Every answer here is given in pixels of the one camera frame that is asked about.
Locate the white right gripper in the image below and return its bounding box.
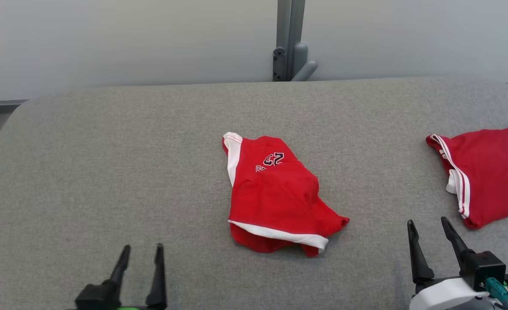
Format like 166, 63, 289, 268
406, 216, 496, 310

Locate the red shorts white side stripe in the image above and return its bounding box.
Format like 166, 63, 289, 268
221, 132, 350, 258

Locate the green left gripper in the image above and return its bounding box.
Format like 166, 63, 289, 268
109, 243, 168, 310

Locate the red basketball jersey white trim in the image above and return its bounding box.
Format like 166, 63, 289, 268
426, 123, 508, 230

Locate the teal right camera cable plug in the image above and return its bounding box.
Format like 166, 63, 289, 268
484, 277, 508, 310

